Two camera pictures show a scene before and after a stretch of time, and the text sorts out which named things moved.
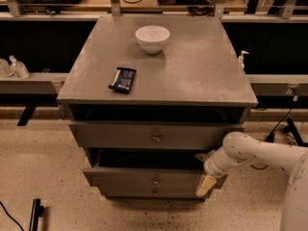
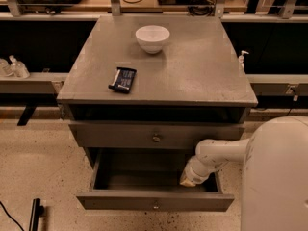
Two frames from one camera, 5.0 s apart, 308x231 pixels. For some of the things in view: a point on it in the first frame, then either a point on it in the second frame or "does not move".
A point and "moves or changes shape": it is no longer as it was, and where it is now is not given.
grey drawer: x=138 y=177 moves or changes shape
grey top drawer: x=153 y=134 does not move
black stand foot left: x=37 y=211 does not move
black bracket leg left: x=28 y=111 does not move
